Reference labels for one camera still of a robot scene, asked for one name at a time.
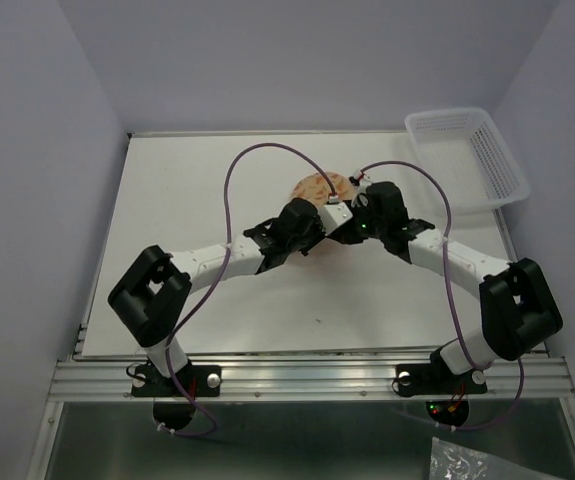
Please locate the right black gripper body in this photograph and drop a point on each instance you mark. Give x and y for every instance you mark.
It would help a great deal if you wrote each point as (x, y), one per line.
(362, 225)

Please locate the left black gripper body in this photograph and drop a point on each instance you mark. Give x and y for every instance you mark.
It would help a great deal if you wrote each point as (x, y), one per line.
(312, 234)

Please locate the floral mesh laundry bag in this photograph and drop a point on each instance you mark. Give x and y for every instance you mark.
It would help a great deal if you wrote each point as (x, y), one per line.
(315, 189)

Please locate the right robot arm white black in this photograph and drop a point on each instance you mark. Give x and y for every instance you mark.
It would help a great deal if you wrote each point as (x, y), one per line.
(517, 307)

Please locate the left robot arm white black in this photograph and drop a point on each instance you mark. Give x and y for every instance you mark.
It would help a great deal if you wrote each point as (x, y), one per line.
(150, 296)

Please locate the clear plastic bag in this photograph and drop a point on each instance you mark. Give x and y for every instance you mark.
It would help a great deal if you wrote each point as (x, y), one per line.
(451, 461)

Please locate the white plastic mesh basket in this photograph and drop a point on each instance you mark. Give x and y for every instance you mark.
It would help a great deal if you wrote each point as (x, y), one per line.
(465, 152)

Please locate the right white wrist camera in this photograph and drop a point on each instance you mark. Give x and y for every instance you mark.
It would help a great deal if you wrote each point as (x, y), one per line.
(361, 181)

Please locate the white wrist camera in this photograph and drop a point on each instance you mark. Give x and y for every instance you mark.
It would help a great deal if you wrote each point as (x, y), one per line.
(334, 214)
(361, 181)

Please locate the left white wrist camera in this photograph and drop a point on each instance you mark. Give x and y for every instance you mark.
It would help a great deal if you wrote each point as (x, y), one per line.
(334, 214)

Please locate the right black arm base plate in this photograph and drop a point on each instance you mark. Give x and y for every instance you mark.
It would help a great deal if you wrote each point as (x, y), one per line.
(428, 379)

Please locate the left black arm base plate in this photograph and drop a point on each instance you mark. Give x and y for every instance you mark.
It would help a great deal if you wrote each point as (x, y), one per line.
(202, 381)

